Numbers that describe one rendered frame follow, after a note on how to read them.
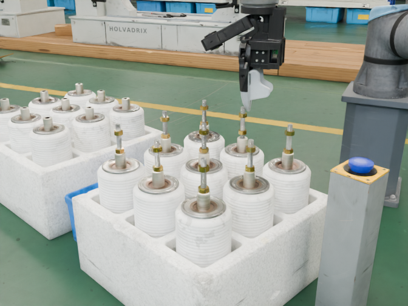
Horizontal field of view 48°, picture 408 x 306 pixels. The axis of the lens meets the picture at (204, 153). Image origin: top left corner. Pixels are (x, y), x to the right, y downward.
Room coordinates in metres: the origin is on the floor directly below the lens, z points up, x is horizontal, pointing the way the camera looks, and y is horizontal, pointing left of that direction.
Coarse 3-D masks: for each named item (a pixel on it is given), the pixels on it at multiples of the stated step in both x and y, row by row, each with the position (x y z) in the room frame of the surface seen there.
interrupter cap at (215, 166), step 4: (192, 160) 0.86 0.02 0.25; (196, 160) 0.86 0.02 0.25; (212, 160) 0.86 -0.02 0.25; (216, 160) 0.86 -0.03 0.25; (188, 164) 0.84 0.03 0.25; (192, 164) 0.85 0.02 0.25; (196, 164) 0.85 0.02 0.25; (212, 164) 0.85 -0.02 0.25; (216, 164) 0.84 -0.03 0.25; (220, 164) 0.84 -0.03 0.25; (188, 168) 0.82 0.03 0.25; (192, 168) 0.82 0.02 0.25; (196, 168) 0.82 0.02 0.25; (212, 168) 0.82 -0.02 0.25; (216, 168) 0.82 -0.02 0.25; (220, 168) 0.82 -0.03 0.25; (192, 172) 0.81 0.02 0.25; (196, 172) 0.80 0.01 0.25; (208, 172) 0.80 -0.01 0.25; (212, 172) 0.81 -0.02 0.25
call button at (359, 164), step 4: (348, 160) 0.69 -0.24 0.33; (352, 160) 0.69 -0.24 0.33; (356, 160) 0.69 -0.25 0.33; (360, 160) 0.69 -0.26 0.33; (364, 160) 0.69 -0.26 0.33; (368, 160) 0.69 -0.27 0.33; (348, 164) 0.69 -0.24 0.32; (352, 164) 0.68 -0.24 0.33; (356, 164) 0.67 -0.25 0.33; (360, 164) 0.67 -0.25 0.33; (364, 164) 0.67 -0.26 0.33; (368, 164) 0.67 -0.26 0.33; (372, 164) 0.68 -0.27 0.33; (352, 168) 0.68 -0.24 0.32; (356, 168) 0.67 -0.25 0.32; (360, 168) 0.67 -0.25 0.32; (364, 168) 0.67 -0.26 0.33; (368, 168) 0.67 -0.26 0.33; (372, 168) 0.67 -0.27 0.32; (360, 172) 0.67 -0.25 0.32; (364, 172) 0.67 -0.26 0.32
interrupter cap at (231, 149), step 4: (232, 144) 0.95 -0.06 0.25; (236, 144) 0.95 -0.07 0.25; (228, 148) 0.93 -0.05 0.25; (232, 148) 0.93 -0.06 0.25; (236, 148) 0.94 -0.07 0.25; (256, 148) 0.93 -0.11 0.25; (228, 152) 0.90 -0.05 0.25; (232, 152) 0.91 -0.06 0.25; (236, 152) 0.91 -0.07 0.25; (240, 152) 0.91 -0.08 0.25; (244, 152) 0.91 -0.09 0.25; (256, 152) 0.90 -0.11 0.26; (236, 156) 0.89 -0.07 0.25; (240, 156) 0.89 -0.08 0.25; (244, 156) 0.88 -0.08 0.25
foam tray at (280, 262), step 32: (96, 192) 0.86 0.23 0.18; (320, 192) 0.86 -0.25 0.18; (96, 224) 0.78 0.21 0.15; (128, 224) 0.74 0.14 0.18; (288, 224) 0.74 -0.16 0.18; (320, 224) 0.80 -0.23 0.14; (96, 256) 0.79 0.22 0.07; (128, 256) 0.70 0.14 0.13; (160, 256) 0.64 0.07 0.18; (256, 256) 0.65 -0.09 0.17; (288, 256) 0.72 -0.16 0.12; (320, 256) 0.81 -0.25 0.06; (128, 288) 0.71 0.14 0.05; (160, 288) 0.64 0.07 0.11; (192, 288) 0.58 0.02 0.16; (224, 288) 0.60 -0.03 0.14; (256, 288) 0.66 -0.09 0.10; (288, 288) 0.73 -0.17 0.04
